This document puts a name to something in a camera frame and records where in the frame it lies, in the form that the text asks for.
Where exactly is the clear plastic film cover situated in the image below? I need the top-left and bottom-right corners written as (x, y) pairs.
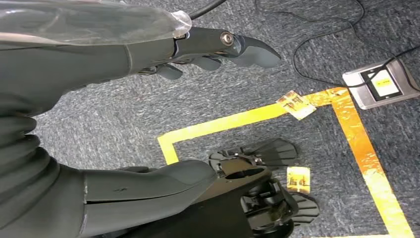
top-left (0, 0), bottom-right (193, 46)

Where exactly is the ribbed grey left arm sleeve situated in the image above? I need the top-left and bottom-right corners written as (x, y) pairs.
top-left (0, 93), bottom-right (87, 238)

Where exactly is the short yellow floor tape strip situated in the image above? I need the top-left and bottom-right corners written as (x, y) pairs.
top-left (157, 135), bottom-right (180, 166)

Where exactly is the long yellow floor tape strip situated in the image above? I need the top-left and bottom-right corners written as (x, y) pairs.
top-left (157, 87), bottom-right (349, 146)

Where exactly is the black robot leg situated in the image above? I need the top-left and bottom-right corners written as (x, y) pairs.
top-left (95, 159), bottom-right (295, 238)

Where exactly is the black ribbed robot foot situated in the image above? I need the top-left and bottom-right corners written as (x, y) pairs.
top-left (241, 178), bottom-right (320, 238)
top-left (209, 138), bottom-right (299, 172)

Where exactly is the worn printed floor label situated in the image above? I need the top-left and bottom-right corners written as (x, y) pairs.
top-left (276, 90), bottom-right (317, 121)

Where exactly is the yellow printed floor label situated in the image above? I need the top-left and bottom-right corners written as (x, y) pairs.
top-left (286, 166), bottom-right (312, 195)

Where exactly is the worn yellow floor tape strip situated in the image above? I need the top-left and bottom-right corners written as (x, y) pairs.
top-left (330, 90), bottom-right (416, 238)

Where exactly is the silver floor socket box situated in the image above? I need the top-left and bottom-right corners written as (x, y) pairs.
top-left (342, 58), bottom-right (420, 111)

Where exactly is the thick black cable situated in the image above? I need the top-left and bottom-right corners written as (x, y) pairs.
top-left (189, 0), bottom-right (228, 20)

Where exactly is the thin black floor cable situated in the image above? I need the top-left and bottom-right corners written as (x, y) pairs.
top-left (254, 0), bottom-right (420, 93)

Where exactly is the black power cable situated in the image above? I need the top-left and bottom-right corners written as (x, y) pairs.
top-left (389, 44), bottom-right (420, 63)

